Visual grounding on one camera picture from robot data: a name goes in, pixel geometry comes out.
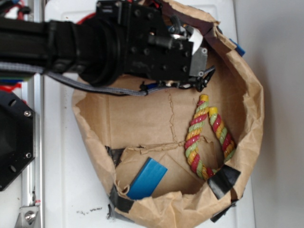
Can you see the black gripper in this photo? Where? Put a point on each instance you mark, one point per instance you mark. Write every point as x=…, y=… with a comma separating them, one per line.
x=140, y=43

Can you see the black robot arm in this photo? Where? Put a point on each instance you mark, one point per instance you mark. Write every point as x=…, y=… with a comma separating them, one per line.
x=60, y=47

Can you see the brown paper bag tray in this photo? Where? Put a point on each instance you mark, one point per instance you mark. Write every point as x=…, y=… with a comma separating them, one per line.
x=121, y=133

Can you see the blue rectangular block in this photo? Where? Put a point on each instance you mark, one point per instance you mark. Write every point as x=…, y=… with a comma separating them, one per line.
x=147, y=180

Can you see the white plastic board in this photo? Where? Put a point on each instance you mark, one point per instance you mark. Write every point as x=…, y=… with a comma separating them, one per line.
x=73, y=195

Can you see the multicolour twisted rope toy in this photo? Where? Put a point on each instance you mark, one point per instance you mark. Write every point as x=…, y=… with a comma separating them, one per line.
x=225, y=139

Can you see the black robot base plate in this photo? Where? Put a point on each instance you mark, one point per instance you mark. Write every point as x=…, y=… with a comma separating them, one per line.
x=16, y=137

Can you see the aluminium frame rail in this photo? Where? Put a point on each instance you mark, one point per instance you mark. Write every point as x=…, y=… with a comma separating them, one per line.
x=32, y=184

